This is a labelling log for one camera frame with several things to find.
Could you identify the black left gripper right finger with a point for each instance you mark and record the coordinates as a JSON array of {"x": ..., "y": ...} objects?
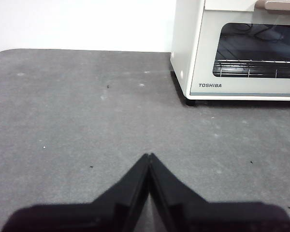
[{"x": 220, "y": 217}]

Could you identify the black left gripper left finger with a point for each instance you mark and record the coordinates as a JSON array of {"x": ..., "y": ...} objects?
[{"x": 87, "y": 217}]

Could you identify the cream Toshiba toaster oven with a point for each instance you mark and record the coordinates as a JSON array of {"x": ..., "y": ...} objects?
[{"x": 186, "y": 36}]

